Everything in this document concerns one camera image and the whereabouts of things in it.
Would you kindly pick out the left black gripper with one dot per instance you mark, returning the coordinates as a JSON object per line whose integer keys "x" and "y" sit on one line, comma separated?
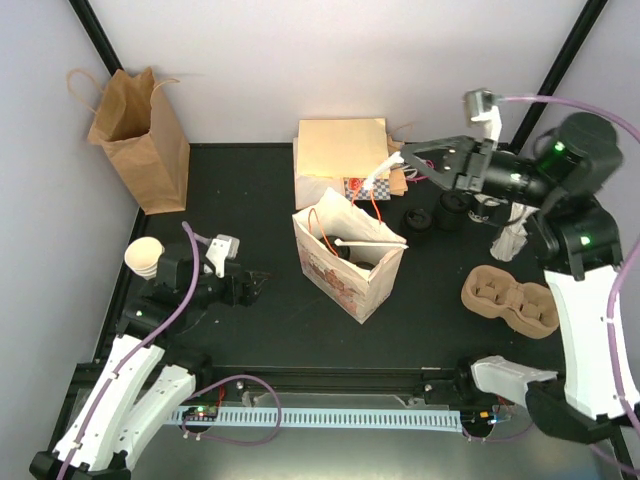
{"x": 234, "y": 297}

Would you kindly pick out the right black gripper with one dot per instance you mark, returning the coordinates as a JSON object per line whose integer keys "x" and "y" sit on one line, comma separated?
{"x": 468, "y": 164}

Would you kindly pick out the white straw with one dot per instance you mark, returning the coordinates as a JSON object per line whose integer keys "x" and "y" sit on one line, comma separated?
{"x": 389, "y": 164}
{"x": 377, "y": 244}

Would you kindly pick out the lidded coffee cup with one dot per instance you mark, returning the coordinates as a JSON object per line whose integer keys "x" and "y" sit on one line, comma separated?
{"x": 336, "y": 247}
{"x": 364, "y": 265}

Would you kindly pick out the white printed paper bag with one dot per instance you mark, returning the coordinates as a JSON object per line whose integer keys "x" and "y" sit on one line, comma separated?
{"x": 357, "y": 291}

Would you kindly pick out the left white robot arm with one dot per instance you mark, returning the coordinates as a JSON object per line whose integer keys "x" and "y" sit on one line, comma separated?
{"x": 147, "y": 376}

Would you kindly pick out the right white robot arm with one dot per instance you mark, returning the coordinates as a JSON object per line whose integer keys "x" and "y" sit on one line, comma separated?
{"x": 578, "y": 249}

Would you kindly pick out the black lid stack right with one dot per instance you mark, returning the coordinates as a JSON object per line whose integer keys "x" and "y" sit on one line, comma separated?
{"x": 451, "y": 211}

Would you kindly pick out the black lid stack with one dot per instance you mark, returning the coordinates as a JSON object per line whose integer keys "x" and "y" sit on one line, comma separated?
{"x": 417, "y": 221}
{"x": 451, "y": 211}

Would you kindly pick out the right paper cup stack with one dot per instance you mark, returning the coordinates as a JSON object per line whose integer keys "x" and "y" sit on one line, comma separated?
{"x": 483, "y": 209}

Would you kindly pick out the paper cup stack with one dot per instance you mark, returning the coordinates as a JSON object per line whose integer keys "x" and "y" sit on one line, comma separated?
{"x": 483, "y": 209}
{"x": 142, "y": 257}

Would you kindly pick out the black lid stack left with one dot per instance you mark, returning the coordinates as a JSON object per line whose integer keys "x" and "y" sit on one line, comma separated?
{"x": 417, "y": 221}

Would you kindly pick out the flat white paper bag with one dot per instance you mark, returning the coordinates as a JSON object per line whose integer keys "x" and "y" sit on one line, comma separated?
{"x": 308, "y": 190}

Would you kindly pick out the flat tan paper bag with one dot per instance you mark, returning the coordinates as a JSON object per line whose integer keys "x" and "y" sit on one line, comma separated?
{"x": 332, "y": 148}

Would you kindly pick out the cup of wrapped straws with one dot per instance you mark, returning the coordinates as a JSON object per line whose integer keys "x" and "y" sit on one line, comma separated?
{"x": 513, "y": 236}

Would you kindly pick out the blue checkered paper bag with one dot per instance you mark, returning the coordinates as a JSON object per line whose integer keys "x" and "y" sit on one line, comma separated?
{"x": 354, "y": 189}

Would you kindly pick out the left paper cup stack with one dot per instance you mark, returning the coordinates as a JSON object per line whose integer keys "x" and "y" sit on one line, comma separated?
{"x": 142, "y": 257}

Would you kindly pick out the left circuit board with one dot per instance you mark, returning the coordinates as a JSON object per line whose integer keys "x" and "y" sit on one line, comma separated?
{"x": 200, "y": 413}

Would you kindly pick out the circuit board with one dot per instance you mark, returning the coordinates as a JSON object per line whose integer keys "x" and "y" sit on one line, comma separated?
{"x": 485, "y": 417}
{"x": 200, "y": 413}

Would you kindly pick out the stack of pulp carriers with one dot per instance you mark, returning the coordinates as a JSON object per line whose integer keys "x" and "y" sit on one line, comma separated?
{"x": 527, "y": 308}

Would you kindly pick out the standing brown paper bag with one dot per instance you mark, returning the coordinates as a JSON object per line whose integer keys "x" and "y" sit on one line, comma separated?
{"x": 137, "y": 128}

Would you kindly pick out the right circuit board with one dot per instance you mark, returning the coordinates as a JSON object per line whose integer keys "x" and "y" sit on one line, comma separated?
{"x": 485, "y": 417}

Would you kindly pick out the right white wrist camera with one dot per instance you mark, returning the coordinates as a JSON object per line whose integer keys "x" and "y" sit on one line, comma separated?
{"x": 481, "y": 108}

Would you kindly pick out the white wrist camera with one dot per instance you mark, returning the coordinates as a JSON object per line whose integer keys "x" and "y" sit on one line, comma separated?
{"x": 220, "y": 249}
{"x": 481, "y": 108}

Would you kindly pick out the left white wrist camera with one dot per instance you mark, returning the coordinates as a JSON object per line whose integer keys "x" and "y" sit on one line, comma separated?
{"x": 220, "y": 249}

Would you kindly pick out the flat brown handled bag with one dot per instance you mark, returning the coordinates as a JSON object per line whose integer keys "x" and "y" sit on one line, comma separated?
{"x": 402, "y": 175}

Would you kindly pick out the black front rail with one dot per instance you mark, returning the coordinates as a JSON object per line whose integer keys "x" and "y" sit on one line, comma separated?
{"x": 342, "y": 381}

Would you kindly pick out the light blue cable duct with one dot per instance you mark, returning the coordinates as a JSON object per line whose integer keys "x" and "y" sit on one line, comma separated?
{"x": 341, "y": 418}

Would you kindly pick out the right black frame post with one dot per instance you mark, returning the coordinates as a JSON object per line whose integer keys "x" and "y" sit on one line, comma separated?
{"x": 578, "y": 34}

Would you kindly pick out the black frame post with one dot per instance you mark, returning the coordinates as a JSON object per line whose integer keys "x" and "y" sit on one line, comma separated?
{"x": 97, "y": 35}
{"x": 578, "y": 34}

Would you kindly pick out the left black frame post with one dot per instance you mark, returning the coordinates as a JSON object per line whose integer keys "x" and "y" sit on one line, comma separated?
{"x": 97, "y": 35}

